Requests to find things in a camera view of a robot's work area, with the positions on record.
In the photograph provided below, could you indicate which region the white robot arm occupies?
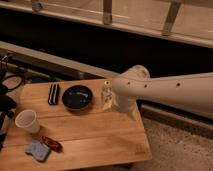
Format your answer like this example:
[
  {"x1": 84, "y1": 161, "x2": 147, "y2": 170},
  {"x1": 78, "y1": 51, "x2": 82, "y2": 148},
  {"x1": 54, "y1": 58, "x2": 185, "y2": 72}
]
[{"x1": 111, "y1": 65, "x2": 213, "y2": 119}]

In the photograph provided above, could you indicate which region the small clear bottle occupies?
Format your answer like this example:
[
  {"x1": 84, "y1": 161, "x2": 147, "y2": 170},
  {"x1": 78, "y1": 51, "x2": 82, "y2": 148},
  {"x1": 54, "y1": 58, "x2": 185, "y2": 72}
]
[{"x1": 101, "y1": 81, "x2": 112, "y2": 108}]

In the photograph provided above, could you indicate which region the dark blue bowl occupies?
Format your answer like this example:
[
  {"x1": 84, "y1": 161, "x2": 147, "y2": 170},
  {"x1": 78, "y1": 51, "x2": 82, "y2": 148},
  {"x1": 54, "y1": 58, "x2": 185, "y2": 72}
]
[{"x1": 62, "y1": 85, "x2": 93, "y2": 111}]

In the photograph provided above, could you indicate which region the wooden board table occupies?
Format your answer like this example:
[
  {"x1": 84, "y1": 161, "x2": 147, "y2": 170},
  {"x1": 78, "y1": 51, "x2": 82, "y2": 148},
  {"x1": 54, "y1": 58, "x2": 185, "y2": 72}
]
[{"x1": 0, "y1": 79, "x2": 152, "y2": 171}]

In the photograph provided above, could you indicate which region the red brown small tool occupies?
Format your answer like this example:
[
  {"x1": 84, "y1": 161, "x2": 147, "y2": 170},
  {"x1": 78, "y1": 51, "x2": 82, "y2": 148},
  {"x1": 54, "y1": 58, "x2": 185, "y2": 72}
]
[{"x1": 42, "y1": 136, "x2": 62, "y2": 152}]

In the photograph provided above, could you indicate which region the white plastic cup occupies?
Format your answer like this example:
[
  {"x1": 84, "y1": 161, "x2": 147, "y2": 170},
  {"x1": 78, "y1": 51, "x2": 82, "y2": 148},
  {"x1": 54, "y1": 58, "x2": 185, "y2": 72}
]
[{"x1": 15, "y1": 109, "x2": 40, "y2": 134}]

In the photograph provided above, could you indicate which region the black cables and equipment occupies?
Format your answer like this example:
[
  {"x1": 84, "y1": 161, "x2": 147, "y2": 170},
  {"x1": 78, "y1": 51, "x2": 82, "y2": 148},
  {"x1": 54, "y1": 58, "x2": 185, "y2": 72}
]
[{"x1": 0, "y1": 53, "x2": 27, "y2": 151}]

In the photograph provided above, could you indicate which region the metal window rail frame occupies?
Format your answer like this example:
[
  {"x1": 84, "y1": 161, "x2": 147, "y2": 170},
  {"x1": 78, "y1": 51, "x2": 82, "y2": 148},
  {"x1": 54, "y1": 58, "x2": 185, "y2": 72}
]
[{"x1": 0, "y1": 0, "x2": 213, "y2": 49}]

